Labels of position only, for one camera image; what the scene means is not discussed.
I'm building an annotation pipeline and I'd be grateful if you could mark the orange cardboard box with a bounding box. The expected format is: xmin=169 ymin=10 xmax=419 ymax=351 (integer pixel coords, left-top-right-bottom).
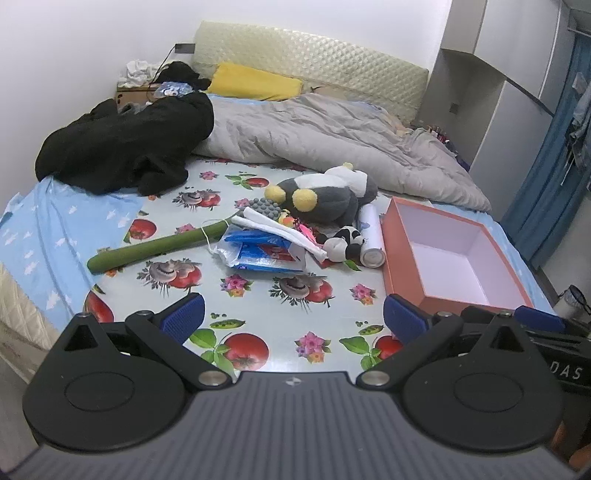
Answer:
xmin=381 ymin=196 xmax=536 ymax=319

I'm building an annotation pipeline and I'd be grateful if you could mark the grey duvet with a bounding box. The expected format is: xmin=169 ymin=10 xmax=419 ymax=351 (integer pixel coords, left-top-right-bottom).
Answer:
xmin=191 ymin=92 xmax=492 ymax=213

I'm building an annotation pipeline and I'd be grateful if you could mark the green long-handled massage brush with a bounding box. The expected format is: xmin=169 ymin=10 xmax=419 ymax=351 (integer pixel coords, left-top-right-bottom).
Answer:
xmin=87 ymin=198 xmax=282 ymax=274

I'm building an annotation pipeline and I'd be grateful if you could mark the grey penguin plush toy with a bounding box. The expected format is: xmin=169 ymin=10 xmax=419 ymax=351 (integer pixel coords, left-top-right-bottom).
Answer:
xmin=264 ymin=162 xmax=379 ymax=227

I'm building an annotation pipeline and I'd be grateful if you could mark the black bag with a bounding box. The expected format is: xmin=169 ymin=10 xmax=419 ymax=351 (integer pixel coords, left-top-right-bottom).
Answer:
xmin=159 ymin=62 xmax=211 ymax=93

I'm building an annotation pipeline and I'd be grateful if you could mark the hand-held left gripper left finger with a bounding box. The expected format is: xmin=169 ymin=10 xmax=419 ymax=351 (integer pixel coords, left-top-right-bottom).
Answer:
xmin=60 ymin=292 xmax=234 ymax=389

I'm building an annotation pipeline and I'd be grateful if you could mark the brown cardboard box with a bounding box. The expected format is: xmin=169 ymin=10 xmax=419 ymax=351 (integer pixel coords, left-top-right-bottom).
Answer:
xmin=115 ymin=85 xmax=158 ymax=114

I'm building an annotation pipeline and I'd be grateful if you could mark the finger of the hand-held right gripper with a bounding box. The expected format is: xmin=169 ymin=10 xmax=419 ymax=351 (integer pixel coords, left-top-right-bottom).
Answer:
xmin=514 ymin=305 xmax=568 ymax=334
xmin=461 ymin=305 xmax=498 ymax=325

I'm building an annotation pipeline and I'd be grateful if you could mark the white trash bin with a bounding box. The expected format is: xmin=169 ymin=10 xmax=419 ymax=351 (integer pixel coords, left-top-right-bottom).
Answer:
xmin=553 ymin=285 xmax=589 ymax=319

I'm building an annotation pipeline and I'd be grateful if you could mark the yellow pillow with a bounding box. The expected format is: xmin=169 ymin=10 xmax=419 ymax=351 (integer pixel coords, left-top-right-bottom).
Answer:
xmin=206 ymin=62 xmax=304 ymax=101

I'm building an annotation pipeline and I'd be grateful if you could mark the black cable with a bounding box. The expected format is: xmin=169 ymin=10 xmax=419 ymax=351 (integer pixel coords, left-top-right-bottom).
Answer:
xmin=147 ymin=46 xmax=178 ymax=100

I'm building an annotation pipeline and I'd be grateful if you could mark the cream mattress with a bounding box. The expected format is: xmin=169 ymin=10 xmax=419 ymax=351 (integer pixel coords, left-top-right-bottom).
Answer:
xmin=0 ymin=263 xmax=61 ymax=352

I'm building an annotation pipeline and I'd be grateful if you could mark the blue curtain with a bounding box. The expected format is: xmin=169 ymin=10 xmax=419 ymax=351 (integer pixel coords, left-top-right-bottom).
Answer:
xmin=501 ymin=41 xmax=591 ymax=273

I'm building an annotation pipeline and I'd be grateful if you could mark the blue white plastic package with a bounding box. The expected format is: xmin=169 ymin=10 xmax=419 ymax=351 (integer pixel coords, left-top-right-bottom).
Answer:
xmin=152 ymin=80 xmax=192 ymax=99

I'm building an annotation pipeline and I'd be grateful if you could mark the small black white plush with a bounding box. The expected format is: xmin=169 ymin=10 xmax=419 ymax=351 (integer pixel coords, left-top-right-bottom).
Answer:
xmin=322 ymin=226 xmax=365 ymax=264

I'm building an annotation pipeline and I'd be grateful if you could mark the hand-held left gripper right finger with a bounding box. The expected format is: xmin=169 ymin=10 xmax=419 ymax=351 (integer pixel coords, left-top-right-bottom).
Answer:
xmin=358 ymin=293 xmax=532 ymax=389

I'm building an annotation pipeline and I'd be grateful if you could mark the black garment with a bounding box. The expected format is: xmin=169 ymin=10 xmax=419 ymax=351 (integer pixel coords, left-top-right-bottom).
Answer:
xmin=36 ymin=91 xmax=215 ymax=197

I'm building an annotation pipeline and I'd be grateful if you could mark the hanging denim garment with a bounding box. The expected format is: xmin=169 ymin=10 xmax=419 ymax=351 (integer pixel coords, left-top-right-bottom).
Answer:
xmin=568 ymin=69 xmax=591 ymax=185

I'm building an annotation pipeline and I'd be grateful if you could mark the crumpled white garment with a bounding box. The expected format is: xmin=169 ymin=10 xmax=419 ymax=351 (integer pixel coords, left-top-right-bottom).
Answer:
xmin=119 ymin=59 xmax=160 ymax=88

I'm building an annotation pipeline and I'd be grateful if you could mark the white cloth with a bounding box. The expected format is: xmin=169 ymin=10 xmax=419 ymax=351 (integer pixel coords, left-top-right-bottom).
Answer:
xmin=230 ymin=207 xmax=334 ymax=265

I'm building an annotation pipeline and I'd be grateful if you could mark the fruit print tablecloth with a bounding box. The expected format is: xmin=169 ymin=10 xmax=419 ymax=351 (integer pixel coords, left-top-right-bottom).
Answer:
xmin=82 ymin=157 xmax=419 ymax=376

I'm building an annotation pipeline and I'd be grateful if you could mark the white spray can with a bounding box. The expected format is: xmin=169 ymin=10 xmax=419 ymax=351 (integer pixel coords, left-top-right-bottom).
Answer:
xmin=359 ymin=203 xmax=386 ymax=268

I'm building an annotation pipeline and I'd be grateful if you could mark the blue plastic packet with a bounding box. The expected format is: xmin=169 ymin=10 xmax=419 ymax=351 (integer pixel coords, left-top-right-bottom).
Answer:
xmin=217 ymin=228 xmax=309 ymax=273

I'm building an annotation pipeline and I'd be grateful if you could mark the grey white wardrobe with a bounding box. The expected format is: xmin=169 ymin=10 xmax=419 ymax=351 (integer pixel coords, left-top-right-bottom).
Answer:
xmin=418 ymin=0 xmax=578 ymax=171

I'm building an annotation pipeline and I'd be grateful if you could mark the cream padded headboard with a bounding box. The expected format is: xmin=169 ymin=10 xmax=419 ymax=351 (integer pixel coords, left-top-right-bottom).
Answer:
xmin=193 ymin=21 xmax=430 ymax=109

